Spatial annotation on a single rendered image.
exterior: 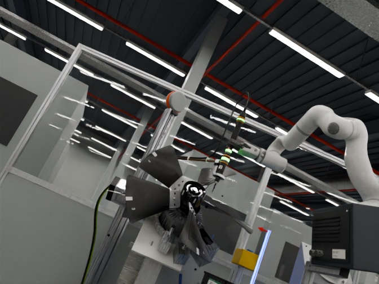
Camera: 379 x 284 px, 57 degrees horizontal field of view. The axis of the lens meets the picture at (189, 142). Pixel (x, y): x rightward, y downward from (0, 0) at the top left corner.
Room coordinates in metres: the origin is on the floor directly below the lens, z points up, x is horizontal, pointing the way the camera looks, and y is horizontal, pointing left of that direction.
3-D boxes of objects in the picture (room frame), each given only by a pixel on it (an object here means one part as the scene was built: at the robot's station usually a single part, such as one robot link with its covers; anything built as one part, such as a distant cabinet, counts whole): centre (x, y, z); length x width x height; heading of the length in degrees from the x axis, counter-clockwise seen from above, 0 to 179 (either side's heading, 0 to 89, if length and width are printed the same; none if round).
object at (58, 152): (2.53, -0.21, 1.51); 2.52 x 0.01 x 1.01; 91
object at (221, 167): (1.81, -0.21, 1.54); 0.04 x 0.04 x 0.46
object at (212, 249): (1.84, -0.26, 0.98); 0.20 x 0.16 x 0.20; 1
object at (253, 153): (1.81, -0.32, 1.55); 0.11 x 0.10 x 0.07; 91
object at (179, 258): (1.81, -0.18, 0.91); 0.12 x 0.08 x 0.12; 1
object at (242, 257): (2.11, -0.57, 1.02); 0.16 x 0.10 x 0.11; 1
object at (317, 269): (1.18, -0.59, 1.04); 0.24 x 0.03 x 0.03; 1
